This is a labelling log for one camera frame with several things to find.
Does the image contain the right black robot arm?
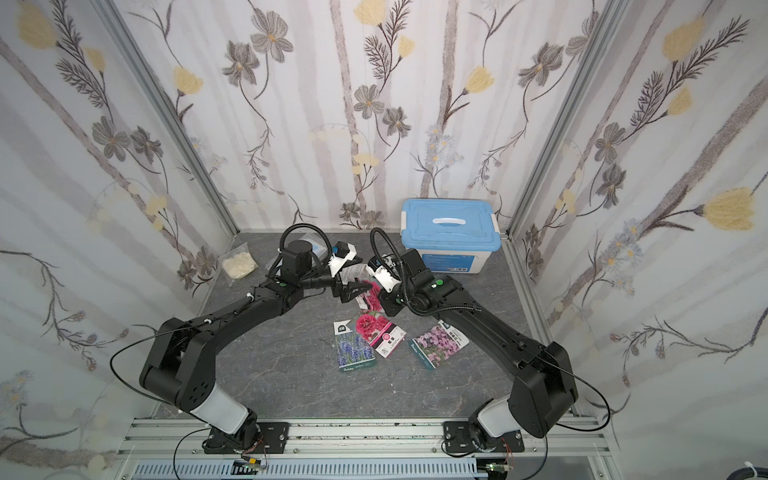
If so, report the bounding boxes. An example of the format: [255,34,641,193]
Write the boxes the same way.
[368,249,579,449]

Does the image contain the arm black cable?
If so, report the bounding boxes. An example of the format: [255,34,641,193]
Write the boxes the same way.
[109,223,335,404]
[368,226,612,433]

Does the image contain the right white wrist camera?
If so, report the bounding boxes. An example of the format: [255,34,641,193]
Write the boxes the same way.
[366,254,401,293]

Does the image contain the white back-side seed packet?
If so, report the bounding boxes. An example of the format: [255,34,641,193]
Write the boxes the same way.
[339,263,373,285]

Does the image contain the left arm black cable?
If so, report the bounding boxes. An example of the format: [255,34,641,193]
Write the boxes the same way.
[109,223,335,404]

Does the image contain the bagged blue face masks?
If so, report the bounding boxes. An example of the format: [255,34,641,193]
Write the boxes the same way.
[266,251,283,280]

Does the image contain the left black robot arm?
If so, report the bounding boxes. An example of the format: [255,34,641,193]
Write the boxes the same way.
[139,240,371,454]

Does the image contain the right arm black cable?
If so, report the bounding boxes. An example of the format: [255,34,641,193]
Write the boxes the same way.
[368,226,612,433]

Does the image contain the blue lidded storage box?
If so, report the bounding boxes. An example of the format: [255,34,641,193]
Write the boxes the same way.
[401,198,501,274]

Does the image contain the pink cosmos seed packet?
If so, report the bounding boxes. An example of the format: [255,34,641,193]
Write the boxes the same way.
[409,320,470,371]

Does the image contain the lavender seed packet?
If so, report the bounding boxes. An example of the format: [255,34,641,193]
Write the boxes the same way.
[333,320,377,372]

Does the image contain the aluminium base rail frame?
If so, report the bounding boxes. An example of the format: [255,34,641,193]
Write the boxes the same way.
[110,416,622,479]

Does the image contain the hollyhock seed packet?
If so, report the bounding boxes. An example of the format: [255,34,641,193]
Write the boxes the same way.
[356,280,383,312]
[355,312,406,358]

